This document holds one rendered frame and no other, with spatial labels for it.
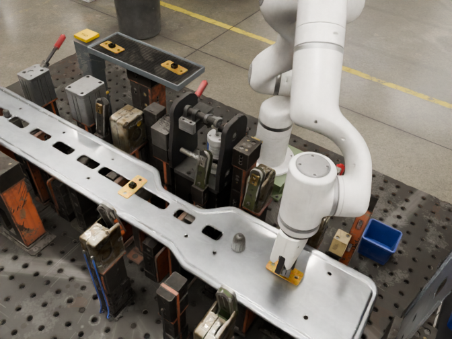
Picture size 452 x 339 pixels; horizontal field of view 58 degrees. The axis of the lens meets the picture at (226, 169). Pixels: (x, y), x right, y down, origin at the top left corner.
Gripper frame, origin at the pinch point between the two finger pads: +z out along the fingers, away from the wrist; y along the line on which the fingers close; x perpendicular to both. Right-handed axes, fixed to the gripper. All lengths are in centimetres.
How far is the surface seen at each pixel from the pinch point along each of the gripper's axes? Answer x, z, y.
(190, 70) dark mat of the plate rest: -54, -13, -36
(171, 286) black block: -19.7, 4.1, 17.1
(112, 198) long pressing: -48.2, 2.9, 6.2
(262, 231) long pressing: -10.0, 3.2, -7.4
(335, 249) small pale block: 7.5, 0.3, -10.8
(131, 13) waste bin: -240, 77, -199
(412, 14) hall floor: -48, 104, -431
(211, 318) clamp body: -6.6, -1.4, 20.5
